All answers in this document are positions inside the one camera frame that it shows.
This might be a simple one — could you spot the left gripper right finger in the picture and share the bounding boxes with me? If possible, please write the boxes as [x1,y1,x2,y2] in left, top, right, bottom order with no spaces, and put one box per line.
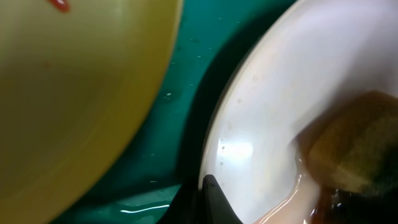
[201,174,243,224]

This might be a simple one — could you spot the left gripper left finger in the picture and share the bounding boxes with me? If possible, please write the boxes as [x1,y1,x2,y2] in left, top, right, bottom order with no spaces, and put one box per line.
[157,183,198,224]

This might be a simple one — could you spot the yellow green sponge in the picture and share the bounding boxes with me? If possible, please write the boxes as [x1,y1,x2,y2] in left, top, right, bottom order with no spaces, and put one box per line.
[297,91,397,197]

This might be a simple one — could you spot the green rimmed plate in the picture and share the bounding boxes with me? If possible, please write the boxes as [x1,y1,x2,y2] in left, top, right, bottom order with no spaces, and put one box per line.
[1,0,183,223]

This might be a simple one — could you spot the white plate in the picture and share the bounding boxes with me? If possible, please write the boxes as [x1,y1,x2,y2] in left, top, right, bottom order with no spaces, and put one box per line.
[200,0,397,223]

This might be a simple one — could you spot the blue plastic tray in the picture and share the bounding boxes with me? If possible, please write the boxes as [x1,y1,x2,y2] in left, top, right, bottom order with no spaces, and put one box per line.
[57,0,293,223]

